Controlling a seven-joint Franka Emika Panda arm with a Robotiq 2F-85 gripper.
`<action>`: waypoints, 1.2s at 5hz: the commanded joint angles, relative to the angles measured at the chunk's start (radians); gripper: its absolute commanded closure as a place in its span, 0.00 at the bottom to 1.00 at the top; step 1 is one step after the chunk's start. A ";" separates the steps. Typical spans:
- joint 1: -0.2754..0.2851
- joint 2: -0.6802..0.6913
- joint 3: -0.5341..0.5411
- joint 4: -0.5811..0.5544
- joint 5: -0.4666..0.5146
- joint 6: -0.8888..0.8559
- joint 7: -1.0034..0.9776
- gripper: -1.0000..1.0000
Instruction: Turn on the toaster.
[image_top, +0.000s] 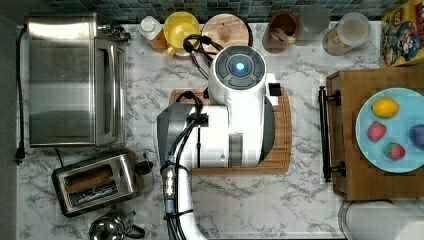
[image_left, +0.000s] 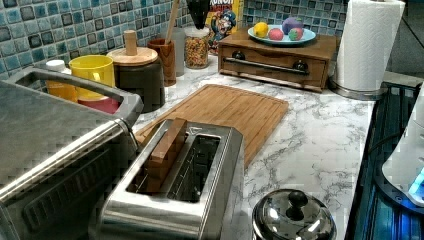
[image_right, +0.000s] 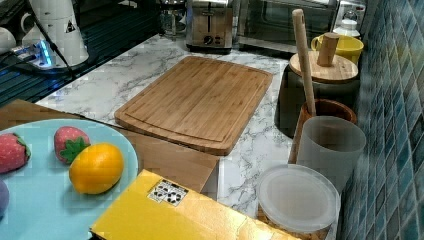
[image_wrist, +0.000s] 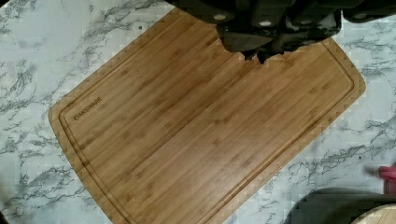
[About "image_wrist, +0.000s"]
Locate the red container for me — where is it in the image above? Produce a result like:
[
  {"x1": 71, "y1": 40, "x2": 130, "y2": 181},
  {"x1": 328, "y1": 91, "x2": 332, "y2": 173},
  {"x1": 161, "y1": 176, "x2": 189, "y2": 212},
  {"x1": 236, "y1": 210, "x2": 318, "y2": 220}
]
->
[{"x1": 377, "y1": 166, "x2": 396, "y2": 195}]

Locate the dark grey canister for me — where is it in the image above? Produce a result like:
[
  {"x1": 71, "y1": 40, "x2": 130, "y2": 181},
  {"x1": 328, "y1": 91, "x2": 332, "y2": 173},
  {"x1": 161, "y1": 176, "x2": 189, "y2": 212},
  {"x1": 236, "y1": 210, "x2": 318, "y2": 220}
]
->
[{"x1": 284, "y1": 188, "x2": 396, "y2": 224}]

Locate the bamboo cutting board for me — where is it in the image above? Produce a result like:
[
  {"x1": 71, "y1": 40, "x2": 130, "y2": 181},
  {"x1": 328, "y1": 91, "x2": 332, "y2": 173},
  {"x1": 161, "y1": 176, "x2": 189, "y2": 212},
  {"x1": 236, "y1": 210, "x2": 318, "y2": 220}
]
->
[{"x1": 49, "y1": 9, "x2": 365, "y2": 224}]

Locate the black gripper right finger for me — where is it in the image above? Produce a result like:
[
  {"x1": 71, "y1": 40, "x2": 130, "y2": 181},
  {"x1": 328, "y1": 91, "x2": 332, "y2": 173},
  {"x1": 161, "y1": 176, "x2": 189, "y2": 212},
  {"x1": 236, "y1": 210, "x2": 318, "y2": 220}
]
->
[{"x1": 261, "y1": 29, "x2": 339, "y2": 63}]

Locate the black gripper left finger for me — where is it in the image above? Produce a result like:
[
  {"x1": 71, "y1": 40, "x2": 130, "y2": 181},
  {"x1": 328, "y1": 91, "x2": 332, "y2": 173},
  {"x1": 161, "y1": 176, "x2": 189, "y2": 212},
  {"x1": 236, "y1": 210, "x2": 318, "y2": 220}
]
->
[{"x1": 217, "y1": 26, "x2": 274, "y2": 52}]

